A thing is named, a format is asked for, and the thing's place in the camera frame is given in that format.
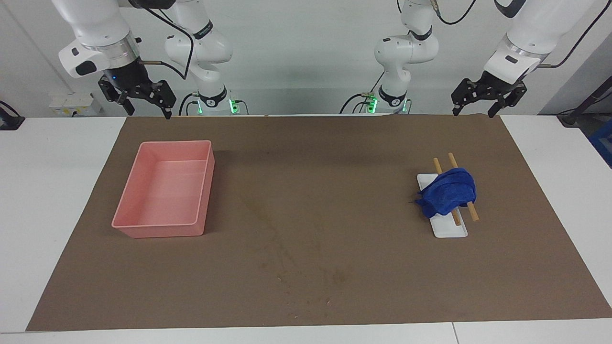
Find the brown table mat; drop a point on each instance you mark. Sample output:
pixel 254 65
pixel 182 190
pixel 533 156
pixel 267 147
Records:
pixel 311 215

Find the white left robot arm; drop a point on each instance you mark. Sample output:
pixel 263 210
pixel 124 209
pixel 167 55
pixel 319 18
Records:
pixel 406 52

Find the blue crate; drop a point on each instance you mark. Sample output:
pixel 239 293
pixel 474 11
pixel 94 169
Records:
pixel 603 143

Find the black clamp base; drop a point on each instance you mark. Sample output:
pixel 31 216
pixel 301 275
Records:
pixel 9 123

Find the white rack with wooden rods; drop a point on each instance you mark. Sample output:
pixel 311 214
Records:
pixel 447 229

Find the pink plastic bin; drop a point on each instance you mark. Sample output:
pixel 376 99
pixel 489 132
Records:
pixel 162 191

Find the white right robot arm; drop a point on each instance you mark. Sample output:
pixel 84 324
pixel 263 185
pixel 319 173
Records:
pixel 95 24

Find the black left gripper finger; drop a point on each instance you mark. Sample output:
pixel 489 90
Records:
pixel 467 91
pixel 514 95

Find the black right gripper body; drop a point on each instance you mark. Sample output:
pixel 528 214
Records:
pixel 126 79

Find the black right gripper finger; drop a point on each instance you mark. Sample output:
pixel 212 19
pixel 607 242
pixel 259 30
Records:
pixel 165 95
pixel 114 93

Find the black stand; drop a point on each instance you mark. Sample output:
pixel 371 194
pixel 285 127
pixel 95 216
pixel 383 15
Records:
pixel 569 119

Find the white wall socket box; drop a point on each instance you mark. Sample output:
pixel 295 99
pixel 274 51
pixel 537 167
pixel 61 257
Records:
pixel 71 102

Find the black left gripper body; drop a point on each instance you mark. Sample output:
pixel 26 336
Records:
pixel 495 86

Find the blue towel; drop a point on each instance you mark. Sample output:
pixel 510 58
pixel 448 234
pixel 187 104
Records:
pixel 452 191

